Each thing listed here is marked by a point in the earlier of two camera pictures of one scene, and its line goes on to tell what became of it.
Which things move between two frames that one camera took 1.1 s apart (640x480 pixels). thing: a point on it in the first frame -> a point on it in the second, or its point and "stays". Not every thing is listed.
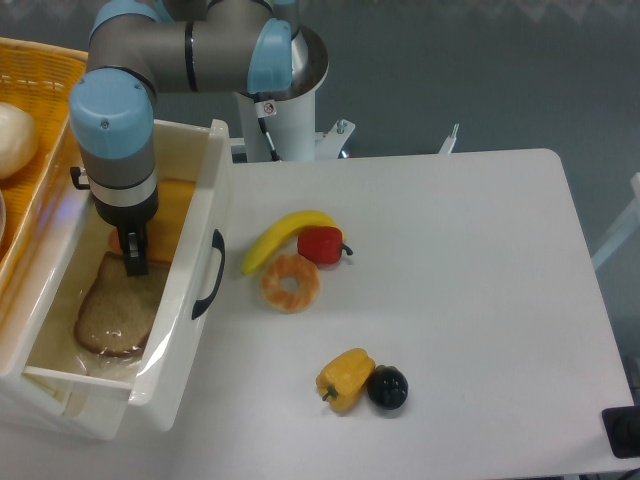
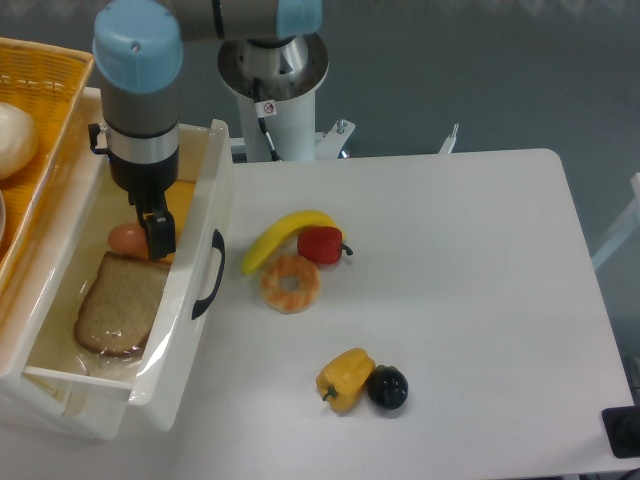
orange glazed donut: [307, 288] stays
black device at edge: [622, 429] stays
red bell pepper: [322, 243] stays
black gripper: [131, 223] -> [146, 185]
